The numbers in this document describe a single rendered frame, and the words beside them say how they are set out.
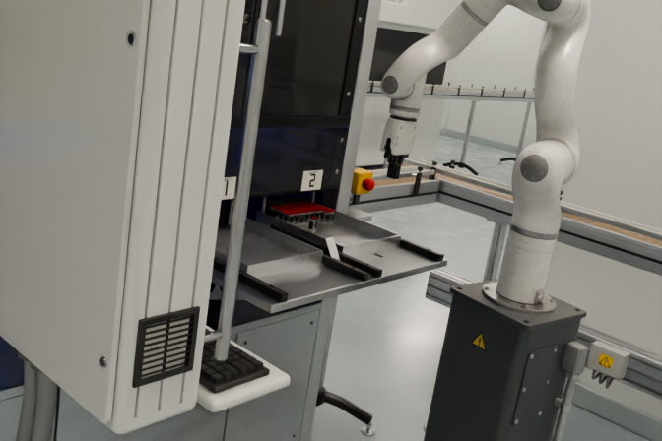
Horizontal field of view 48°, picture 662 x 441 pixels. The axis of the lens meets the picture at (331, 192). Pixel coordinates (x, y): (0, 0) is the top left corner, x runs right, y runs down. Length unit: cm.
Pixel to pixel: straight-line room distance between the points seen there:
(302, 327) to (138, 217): 134
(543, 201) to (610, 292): 158
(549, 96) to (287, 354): 114
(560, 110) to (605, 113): 146
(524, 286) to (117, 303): 110
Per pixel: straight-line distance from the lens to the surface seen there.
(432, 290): 312
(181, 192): 117
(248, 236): 206
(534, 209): 190
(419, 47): 198
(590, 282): 344
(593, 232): 274
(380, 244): 212
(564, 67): 189
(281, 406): 250
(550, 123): 194
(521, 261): 194
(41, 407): 159
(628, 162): 332
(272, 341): 233
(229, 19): 116
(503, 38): 1104
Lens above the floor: 150
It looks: 13 degrees down
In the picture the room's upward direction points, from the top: 9 degrees clockwise
